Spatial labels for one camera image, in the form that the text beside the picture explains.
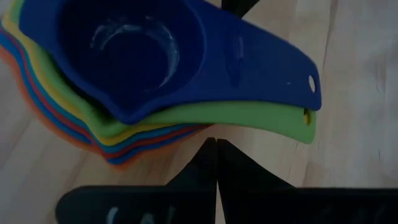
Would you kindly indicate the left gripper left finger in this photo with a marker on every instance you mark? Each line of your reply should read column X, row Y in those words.
column 186, row 205

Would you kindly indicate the yellow measuring cup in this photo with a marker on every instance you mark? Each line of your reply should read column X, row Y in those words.
column 136, row 136

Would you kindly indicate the navy blue measuring cup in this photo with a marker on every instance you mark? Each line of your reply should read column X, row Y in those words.
column 248, row 62

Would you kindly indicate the light blue measuring cup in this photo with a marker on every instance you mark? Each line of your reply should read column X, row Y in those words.
column 149, row 139

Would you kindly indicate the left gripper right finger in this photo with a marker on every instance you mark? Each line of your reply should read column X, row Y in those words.
column 280, row 207

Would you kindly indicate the green measuring cup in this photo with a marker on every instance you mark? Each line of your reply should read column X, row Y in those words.
column 248, row 118

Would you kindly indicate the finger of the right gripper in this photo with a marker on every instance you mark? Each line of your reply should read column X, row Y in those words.
column 247, row 3
column 233, row 3

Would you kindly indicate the medium blue measuring cup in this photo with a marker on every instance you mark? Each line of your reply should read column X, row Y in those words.
column 3, row 40

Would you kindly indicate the orange measuring cup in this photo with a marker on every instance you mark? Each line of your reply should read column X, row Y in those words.
column 6, row 57

